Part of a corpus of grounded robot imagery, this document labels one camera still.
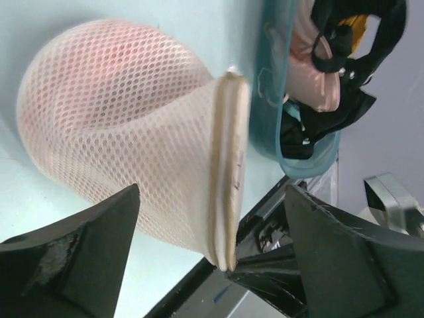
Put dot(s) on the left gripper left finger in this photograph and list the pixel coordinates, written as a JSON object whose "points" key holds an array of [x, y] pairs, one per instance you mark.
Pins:
{"points": [[73, 267]]}

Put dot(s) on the yellow garment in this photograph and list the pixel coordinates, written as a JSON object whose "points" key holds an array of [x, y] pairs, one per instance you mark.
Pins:
{"points": [[358, 24]]}

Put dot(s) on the aluminium side rail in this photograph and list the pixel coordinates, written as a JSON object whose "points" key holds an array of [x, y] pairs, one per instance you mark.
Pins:
{"points": [[392, 205]]}

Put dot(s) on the pink mesh laundry bag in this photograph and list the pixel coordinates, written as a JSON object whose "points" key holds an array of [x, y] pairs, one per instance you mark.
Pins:
{"points": [[110, 103]]}

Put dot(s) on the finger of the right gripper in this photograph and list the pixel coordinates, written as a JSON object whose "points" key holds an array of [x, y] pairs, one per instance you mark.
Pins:
{"points": [[274, 277]]}

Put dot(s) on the black bra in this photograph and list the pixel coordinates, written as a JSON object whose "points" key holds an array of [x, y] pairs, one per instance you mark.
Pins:
{"points": [[332, 54]]}

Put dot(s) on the teal plastic basin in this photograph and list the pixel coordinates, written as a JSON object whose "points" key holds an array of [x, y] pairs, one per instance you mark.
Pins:
{"points": [[269, 105]]}

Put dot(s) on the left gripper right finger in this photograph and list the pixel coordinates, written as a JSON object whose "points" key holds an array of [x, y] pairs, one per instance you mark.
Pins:
{"points": [[351, 267]]}

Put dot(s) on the pink bra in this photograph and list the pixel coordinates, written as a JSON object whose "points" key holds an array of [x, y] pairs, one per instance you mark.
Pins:
{"points": [[304, 83]]}

